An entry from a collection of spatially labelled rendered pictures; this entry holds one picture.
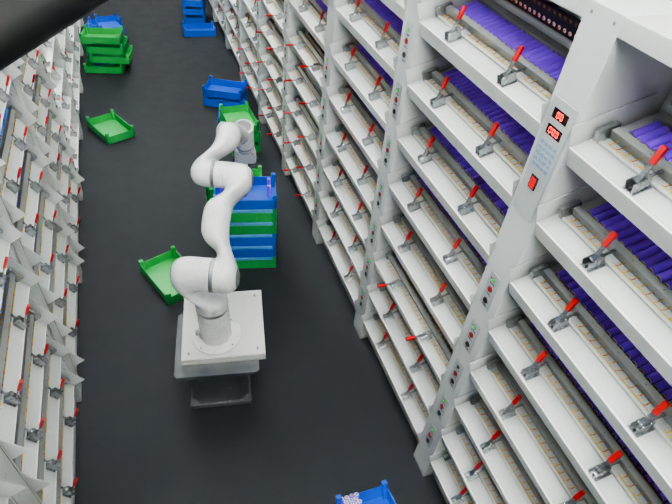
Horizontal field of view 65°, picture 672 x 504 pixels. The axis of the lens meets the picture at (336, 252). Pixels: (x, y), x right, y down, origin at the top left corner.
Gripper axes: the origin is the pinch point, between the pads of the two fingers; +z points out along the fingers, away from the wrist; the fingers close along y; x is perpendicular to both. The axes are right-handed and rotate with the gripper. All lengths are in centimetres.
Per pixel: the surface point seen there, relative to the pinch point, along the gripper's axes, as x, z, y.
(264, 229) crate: -26.1, 19.0, 8.2
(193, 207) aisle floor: 11, 66, -33
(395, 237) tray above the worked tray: -60, -46, 57
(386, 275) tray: -70, -29, 56
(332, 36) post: 29, -55, 38
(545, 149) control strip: -80, -136, 66
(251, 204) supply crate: -19.4, 4.5, 2.2
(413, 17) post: -18, -111, 52
